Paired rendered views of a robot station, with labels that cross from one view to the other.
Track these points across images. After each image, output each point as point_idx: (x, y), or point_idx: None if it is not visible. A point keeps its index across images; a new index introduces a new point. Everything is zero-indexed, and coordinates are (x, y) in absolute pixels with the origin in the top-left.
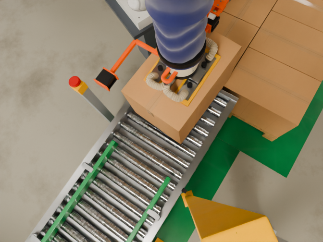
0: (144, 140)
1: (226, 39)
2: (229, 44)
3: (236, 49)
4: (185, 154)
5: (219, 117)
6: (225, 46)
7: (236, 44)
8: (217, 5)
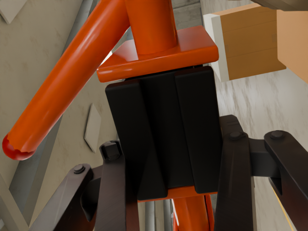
0: None
1: (307, 74)
2: (294, 49)
3: (279, 35)
4: None
5: None
6: (299, 28)
7: (285, 58)
8: (171, 218)
